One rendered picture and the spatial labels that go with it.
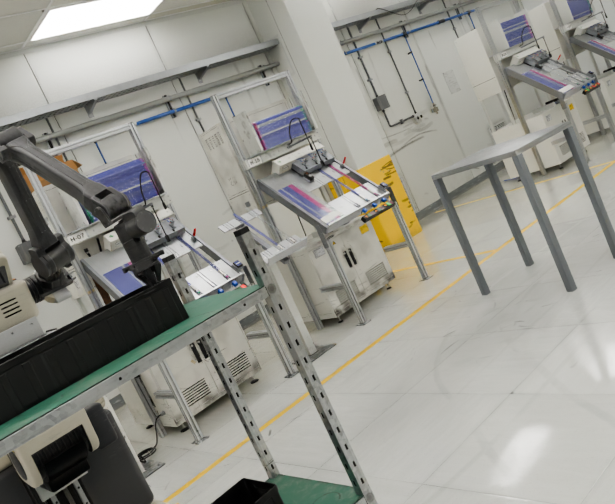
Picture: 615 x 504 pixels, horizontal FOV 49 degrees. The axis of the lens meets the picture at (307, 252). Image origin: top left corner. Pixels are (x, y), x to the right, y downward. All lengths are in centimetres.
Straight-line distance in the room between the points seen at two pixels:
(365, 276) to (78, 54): 316
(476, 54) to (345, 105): 160
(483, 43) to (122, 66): 375
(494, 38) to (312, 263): 381
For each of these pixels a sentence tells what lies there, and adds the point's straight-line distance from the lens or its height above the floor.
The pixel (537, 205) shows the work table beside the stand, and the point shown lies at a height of 49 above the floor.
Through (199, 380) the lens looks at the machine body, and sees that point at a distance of 434.
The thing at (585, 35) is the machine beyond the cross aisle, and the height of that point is 117.
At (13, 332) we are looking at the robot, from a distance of 217.
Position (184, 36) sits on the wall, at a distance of 694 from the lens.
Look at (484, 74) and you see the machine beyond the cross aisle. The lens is 778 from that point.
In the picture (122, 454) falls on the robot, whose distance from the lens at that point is 258.
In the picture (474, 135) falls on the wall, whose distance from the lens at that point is 934.
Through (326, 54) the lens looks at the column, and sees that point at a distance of 716.
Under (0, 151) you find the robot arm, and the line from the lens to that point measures 195.
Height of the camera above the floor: 118
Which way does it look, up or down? 7 degrees down
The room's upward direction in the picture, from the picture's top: 25 degrees counter-clockwise
